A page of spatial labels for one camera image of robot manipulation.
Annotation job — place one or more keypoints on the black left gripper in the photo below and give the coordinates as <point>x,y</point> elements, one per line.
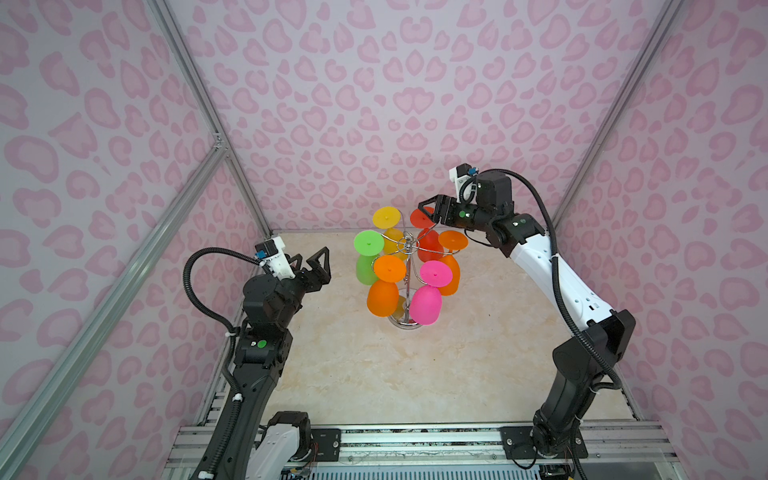
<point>321,277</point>

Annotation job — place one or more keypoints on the pink plastic wine glass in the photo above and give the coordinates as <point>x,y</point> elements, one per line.
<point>426,304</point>

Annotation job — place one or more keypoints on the red plastic wine glass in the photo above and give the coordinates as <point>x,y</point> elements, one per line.
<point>427,239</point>

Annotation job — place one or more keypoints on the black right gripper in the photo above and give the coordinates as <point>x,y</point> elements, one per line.
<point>446,202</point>

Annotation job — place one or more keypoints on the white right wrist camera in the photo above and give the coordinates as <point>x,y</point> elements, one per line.
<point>463,177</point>

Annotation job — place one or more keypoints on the orange wine glass front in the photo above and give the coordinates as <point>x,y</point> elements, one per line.
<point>383,295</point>

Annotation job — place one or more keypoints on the chrome wine glass rack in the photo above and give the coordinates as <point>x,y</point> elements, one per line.
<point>409,285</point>

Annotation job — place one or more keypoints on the orange wine glass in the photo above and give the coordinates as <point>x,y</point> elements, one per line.
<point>383,295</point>
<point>452,242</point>

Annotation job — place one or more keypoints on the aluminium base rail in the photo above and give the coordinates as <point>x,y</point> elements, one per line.
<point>610,449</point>

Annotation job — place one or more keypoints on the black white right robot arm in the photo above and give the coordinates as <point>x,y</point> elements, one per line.
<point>586,362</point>

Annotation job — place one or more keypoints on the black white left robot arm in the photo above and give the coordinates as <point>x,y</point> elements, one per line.
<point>258,348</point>

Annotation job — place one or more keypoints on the yellow plastic wine glass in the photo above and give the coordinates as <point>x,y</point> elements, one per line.
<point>388,220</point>

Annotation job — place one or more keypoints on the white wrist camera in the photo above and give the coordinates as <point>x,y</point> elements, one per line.
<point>463,177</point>
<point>271,258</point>

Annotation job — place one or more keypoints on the green plastic wine glass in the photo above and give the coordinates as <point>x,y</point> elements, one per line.
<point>369,244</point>

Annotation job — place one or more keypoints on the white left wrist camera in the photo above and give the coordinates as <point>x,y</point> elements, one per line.
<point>271,258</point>

